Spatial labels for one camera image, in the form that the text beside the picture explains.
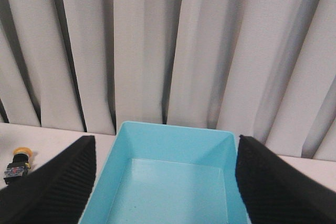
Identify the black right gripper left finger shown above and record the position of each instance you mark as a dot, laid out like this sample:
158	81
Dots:
57	192

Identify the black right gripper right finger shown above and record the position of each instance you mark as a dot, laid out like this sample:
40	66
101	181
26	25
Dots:
275	192

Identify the light blue plastic box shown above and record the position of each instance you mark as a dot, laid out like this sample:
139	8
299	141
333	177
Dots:
158	173

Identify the yellow push button back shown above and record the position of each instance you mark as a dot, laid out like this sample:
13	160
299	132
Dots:
19	166

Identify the white pleated curtain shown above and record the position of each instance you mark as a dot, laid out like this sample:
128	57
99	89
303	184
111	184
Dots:
264	68

